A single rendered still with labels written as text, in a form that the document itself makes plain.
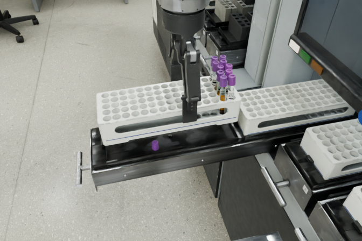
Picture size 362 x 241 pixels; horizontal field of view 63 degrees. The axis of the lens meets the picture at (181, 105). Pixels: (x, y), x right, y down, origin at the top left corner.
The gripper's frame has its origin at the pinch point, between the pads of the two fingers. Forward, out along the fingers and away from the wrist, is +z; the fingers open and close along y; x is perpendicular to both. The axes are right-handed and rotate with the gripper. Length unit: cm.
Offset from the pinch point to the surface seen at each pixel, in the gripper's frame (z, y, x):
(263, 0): -8.3, -26.5, 29.9
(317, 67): -6.7, 5.3, 27.0
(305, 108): 5.0, 4.9, 28.1
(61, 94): 92, -132, -55
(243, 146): 11.5, 7.2, 12.7
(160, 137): 11.2, 0.3, -5.6
